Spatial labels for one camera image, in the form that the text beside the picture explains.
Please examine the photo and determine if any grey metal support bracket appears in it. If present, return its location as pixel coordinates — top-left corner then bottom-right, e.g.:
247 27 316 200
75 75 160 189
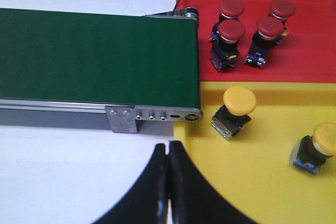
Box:
105 105 138 134

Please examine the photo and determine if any red plastic tray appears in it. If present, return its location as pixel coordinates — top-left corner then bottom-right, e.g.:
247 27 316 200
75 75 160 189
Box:
178 0 335 83

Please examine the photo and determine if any green conveyor belt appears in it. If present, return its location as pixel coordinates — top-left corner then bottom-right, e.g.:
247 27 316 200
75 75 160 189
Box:
1 8 200 109

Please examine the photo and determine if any red mushroom push button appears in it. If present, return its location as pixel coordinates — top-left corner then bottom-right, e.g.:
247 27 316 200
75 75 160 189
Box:
269 0 296 24

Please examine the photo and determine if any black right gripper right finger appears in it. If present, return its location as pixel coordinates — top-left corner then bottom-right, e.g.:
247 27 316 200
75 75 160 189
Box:
168 141 255 223

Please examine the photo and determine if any yellow mushroom push button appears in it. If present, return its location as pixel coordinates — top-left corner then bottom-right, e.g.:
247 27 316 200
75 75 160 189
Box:
211 86 257 141

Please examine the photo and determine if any silver conveyor drive pulley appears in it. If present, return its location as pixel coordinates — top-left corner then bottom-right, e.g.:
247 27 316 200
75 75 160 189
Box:
183 7 199 27

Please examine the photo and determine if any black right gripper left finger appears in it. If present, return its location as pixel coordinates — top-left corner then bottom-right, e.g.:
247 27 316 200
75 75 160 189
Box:
95 143 168 224

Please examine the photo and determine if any black timing belt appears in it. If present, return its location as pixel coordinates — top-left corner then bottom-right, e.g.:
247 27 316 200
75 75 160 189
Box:
150 8 186 17

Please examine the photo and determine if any aluminium conveyor frame rail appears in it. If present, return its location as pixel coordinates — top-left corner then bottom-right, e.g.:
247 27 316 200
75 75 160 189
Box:
1 99 135 113

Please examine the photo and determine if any grey conveyor end plate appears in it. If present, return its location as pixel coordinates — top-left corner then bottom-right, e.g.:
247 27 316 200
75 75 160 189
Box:
133 105 203 122

